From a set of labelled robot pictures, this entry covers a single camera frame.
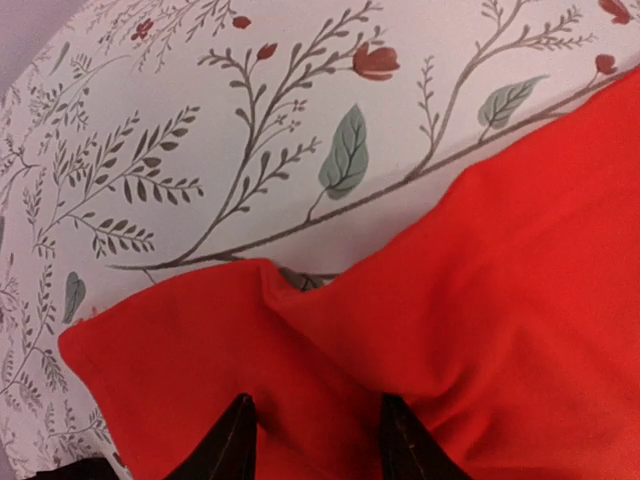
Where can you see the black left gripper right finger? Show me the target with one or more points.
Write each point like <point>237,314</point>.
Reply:
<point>408,450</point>

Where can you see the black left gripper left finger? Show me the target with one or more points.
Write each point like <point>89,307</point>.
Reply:
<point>228,450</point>

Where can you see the red t-shirt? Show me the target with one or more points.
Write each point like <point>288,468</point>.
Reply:
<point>507,319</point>

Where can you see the floral patterned table mat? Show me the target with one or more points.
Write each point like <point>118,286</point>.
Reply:
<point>150,138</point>

